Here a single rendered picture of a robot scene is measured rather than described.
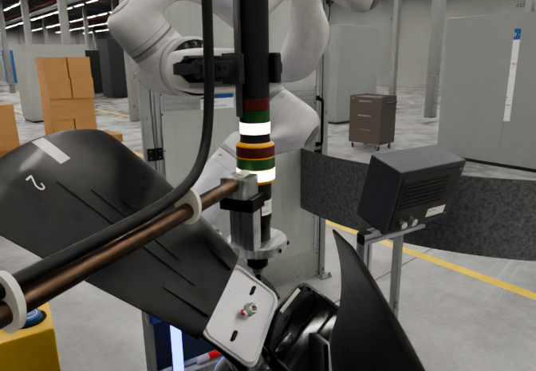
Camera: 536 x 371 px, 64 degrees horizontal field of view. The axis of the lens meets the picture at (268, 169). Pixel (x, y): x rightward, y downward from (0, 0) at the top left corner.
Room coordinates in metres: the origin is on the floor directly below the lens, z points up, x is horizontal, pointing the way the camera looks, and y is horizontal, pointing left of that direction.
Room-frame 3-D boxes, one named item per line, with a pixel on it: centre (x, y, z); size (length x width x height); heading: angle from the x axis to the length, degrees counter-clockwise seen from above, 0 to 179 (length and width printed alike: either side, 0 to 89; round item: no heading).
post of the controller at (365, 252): (1.05, -0.25, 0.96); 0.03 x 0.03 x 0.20; 31
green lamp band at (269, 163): (0.47, 0.01, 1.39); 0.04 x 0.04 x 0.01
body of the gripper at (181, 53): (0.56, 0.07, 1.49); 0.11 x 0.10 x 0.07; 31
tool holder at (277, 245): (0.46, 0.02, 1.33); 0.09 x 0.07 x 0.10; 156
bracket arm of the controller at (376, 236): (1.11, -0.34, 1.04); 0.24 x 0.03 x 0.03; 121
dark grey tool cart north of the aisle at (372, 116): (7.30, -1.81, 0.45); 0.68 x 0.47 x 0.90; 44
